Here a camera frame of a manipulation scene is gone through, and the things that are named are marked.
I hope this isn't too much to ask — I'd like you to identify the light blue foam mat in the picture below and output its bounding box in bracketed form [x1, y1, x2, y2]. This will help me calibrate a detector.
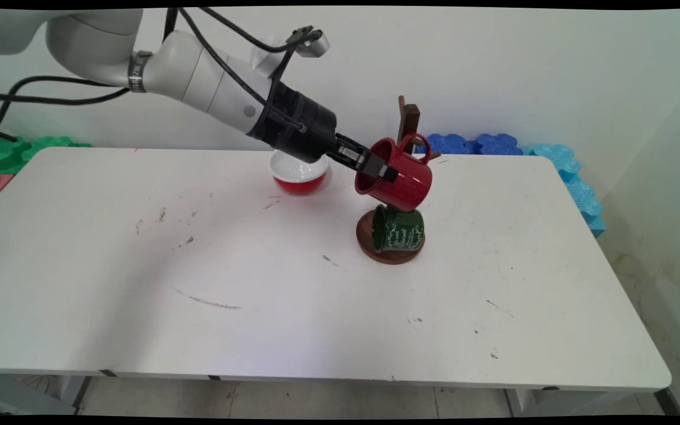
[523, 143, 581, 179]
[561, 174, 603, 217]
[582, 212, 606, 238]

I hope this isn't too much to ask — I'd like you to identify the green foam mat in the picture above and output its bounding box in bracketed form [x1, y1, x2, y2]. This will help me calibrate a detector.
[0, 136, 91, 175]

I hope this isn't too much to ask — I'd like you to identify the black strap with print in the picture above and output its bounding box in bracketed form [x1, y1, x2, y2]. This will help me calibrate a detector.
[127, 51, 153, 94]

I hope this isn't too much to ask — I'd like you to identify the dark blue foam mat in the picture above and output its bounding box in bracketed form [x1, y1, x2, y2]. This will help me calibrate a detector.
[426, 133, 475, 155]
[473, 133, 524, 156]

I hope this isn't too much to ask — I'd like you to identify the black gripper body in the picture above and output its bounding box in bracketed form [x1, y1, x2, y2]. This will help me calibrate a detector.
[249, 80, 339, 164]

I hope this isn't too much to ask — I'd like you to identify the brown wooden mug tree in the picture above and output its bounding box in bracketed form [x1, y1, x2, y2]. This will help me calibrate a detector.
[356, 95, 442, 265]

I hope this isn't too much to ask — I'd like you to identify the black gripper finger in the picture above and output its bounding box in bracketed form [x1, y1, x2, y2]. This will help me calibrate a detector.
[334, 134, 384, 171]
[328, 146, 400, 183]

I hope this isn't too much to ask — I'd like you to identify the black cable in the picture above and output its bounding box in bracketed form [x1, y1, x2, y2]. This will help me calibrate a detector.
[198, 7, 323, 80]
[176, 7, 309, 132]
[0, 76, 132, 158]

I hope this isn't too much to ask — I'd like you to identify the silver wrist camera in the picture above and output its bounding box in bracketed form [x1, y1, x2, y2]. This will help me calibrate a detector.
[293, 26, 331, 58]

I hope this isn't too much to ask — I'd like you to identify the red enamel mug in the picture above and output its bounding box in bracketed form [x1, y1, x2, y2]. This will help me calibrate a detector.
[354, 133, 433, 213]

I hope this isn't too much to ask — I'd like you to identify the green enamel mug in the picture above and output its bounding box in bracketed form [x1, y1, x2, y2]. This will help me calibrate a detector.
[371, 204, 425, 253]

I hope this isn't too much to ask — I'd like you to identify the red bowl white inside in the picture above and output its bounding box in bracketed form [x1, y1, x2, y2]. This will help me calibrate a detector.
[270, 149, 332, 196]

